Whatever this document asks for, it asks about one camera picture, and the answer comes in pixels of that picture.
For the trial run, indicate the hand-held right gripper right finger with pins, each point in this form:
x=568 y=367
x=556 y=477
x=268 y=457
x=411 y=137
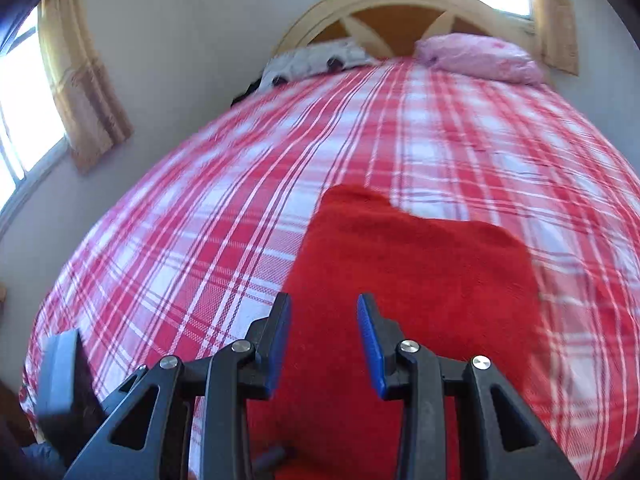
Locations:
x=372 y=350

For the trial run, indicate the red white plaid blanket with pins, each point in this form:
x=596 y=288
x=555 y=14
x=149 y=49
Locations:
x=250 y=170

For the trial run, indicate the red knitted sweater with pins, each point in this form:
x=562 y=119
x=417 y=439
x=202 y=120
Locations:
x=425 y=270

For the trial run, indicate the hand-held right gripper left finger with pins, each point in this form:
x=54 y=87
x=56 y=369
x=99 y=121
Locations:
x=277 y=350

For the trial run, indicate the grey patterned pillow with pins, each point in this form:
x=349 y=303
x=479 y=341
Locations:
x=320 y=57

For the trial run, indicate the beige floral curtain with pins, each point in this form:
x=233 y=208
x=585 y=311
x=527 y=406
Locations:
x=555 y=15
x=80 y=75

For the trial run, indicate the pink pillow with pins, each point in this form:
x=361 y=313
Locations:
x=480 y=57

